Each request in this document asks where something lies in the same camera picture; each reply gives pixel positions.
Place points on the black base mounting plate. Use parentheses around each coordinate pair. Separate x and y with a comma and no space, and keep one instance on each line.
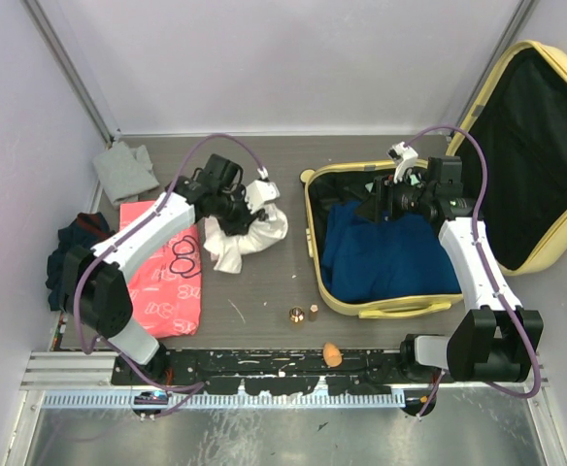
(286,372)

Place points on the yellow suitcase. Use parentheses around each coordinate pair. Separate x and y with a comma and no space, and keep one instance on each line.
(513,148)

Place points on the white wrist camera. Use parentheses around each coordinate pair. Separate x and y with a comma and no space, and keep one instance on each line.
(404,157)
(260,193)

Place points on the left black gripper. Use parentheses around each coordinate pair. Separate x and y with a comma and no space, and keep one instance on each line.
(240,225)

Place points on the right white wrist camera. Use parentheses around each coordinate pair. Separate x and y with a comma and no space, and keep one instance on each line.
(404,157)

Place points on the copper round bottle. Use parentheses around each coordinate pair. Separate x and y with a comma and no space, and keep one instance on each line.
(297,317)

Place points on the grey garment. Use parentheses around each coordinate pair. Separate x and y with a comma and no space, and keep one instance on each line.
(125,173)

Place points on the blue shirt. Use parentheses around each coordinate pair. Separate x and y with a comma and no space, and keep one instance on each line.
(363,261)

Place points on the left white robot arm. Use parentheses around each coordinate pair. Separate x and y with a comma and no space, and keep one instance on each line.
(95,280)

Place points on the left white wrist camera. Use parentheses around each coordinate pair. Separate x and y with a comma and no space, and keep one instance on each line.
(260,193)

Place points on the pink patterned garment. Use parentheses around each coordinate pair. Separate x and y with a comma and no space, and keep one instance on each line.
(166,289)

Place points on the white garment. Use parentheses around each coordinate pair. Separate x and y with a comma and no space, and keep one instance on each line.
(227,251)

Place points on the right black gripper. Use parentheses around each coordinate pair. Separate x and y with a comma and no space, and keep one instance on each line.
(383,199)

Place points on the aluminium frame rail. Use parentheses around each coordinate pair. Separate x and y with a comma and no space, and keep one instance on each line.
(71,379)

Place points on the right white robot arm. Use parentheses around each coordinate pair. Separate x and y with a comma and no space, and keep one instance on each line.
(496,341)

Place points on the orange egg-shaped sponge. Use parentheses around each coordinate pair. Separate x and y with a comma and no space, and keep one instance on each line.
(331,355)

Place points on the small brown bottle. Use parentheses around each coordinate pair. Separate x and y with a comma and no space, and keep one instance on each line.
(313,312)

